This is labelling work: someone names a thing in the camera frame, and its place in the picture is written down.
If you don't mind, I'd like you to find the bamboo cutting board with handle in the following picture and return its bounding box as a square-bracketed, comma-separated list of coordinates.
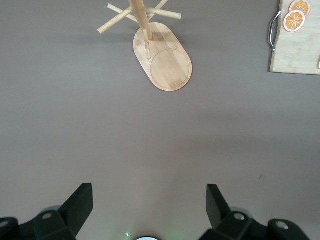
[268, 0, 320, 76]

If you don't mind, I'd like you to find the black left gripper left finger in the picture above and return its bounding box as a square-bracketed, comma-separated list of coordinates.
[0, 183, 94, 240]

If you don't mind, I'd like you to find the orange slice toy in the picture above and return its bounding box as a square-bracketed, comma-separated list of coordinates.
[289, 0, 312, 18]
[283, 9, 307, 34]

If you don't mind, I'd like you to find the wooden mug tree rack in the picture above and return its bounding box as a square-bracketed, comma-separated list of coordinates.
[97, 0, 193, 93]

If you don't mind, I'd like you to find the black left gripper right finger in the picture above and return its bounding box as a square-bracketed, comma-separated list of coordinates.
[199, 184, 308, 240]

